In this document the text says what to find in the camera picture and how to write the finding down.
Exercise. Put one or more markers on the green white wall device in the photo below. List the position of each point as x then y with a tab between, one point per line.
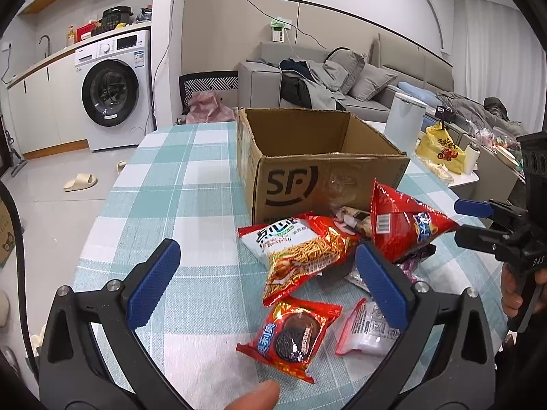
278	30

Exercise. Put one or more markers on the grey blanket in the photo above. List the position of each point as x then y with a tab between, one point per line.
474	111

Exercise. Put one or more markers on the pink clear snack packet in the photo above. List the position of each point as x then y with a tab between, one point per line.
363	333

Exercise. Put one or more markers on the person's left hand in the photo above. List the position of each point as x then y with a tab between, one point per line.
252	399

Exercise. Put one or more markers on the white coffee table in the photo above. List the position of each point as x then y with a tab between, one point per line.
466	178

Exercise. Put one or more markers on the black pressure cooker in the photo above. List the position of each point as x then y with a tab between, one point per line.
116	18

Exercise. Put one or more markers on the white curtain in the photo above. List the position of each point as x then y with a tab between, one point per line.
500	51

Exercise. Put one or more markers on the grey jacket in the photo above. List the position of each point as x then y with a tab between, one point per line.
324	83

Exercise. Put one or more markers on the purple snack packet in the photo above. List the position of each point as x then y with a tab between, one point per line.
408	269

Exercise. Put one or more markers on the brown cardboard box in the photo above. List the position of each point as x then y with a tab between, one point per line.
295	179

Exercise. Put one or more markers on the pink plastic bag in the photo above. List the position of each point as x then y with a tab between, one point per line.
211	109

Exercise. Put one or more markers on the person's right hand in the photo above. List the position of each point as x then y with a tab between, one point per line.
509	294

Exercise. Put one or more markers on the patterned chair back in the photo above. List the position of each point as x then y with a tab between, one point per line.
209	82

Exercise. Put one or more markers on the white kitchen cabinet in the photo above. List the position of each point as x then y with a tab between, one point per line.
51	106

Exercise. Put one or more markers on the red cookie packet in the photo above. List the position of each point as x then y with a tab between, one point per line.
290	337

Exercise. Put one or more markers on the yellow soap bottle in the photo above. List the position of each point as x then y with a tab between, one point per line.
70	37

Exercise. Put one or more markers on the yellow plastic bag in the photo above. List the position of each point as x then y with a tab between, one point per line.
440	151

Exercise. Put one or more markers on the red chip bag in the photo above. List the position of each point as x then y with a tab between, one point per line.
397	226

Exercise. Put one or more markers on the white washing machine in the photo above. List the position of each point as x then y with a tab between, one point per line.
141	94

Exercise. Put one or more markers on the metal faucet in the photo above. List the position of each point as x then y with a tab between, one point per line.
48	45

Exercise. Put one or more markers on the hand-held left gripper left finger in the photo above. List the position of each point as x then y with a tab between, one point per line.
154	284

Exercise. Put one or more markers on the red box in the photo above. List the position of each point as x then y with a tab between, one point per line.
87	30

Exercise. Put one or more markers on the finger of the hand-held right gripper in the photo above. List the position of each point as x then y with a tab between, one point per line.
472	208
474	235

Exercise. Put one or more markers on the white trash bin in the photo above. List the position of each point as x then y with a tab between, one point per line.
404	119

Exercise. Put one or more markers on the red white noodle snack packet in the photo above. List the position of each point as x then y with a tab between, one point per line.
295	256

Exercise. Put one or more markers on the grey pillow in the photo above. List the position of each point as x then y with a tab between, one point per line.
371	83
348	68

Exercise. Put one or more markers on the dark clothing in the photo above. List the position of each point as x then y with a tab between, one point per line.
295	85

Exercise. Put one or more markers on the teal checkered tablecloth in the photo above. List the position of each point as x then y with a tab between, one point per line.
192	205

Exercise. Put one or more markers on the light blue cushion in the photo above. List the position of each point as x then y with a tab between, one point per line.
419	94

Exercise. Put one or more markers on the white paper roll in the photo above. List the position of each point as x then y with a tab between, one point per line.
472	160

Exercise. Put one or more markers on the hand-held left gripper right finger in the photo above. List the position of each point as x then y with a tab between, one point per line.
380	286

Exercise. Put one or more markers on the grey sofa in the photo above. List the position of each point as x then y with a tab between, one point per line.
260	85

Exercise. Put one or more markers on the clear bag of pastries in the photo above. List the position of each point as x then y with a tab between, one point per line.
440	173

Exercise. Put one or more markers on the clear cracker packet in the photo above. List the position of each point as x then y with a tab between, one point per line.
357	220

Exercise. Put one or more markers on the beige slipper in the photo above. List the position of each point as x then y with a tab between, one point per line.
80	182
121	167

